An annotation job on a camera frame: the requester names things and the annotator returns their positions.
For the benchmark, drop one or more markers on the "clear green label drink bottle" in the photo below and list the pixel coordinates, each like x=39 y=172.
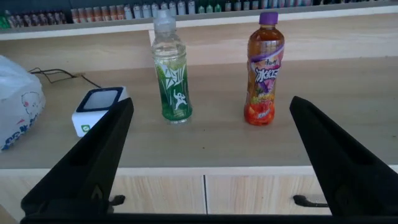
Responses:
x=172 y=77

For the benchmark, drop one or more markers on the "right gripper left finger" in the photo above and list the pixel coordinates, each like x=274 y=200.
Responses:
x=93 y=161

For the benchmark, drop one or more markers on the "white barcode scanner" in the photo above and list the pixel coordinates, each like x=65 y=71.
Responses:
x=93 y=107

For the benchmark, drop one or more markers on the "orange tea bottle purple cap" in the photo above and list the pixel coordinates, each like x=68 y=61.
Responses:
x=263 y=77

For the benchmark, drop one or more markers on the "white plastic shopping bag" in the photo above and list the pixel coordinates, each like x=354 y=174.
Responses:
x=17 y=105

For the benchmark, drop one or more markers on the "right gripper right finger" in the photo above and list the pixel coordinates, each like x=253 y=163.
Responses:
x=339 y=161

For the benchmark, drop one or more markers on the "grey shop shelf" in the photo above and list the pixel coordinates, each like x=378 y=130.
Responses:
x=199 y=17

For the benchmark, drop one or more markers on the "row of bottles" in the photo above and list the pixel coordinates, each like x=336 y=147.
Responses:
x=186 y=9

